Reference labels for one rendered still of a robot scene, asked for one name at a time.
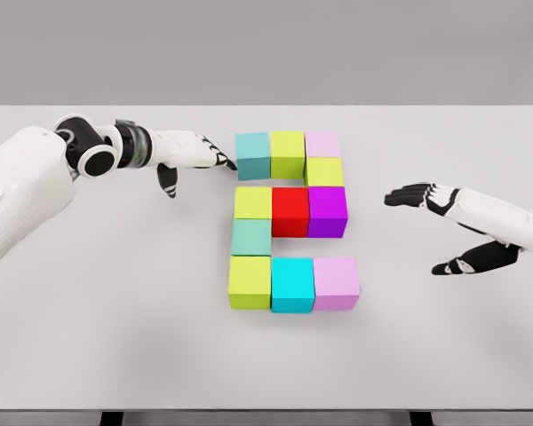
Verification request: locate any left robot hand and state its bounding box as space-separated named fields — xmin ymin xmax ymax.
xmin=155 ymin=130 xmax=239 ymax=200

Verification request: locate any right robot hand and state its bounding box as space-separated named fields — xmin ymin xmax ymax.
xmin=384 ymin=182 xmax=523 ymax=277

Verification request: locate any teal cube block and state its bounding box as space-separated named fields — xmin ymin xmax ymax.
xmin=230 ymin=218 xmax=273 ymax=257
xmin=235 ymin=131 xmax=272 ymax=182

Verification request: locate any yellow-green cube block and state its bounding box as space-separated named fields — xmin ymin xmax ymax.
xmin=269 ymin=130 xmax=306 ymax=180
xmin=228 ymin=256 xmax=273 ymax=312
xmin=233 ymin=186 xmax=274 ymax=220
xmin=304 ymin=156 xmax=346 ymax=188

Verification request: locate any red cube block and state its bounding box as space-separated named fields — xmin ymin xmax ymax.
xmin=271 ymin=186 xmax=311 ymax=238

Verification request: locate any light pink cube block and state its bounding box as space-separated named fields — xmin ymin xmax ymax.
xmin=304 ymin=130 xmax=342 ymax=159
xmin=312 ymin=256 xmax=362 ymax=312

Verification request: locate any purple cube block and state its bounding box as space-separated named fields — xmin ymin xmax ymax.
xmin=306 ymin=185 xmax=350 ymax=239

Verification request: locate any cyan cube block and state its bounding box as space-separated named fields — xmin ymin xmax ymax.
xmin=270 ymin=257 xmax=316 ymax=314

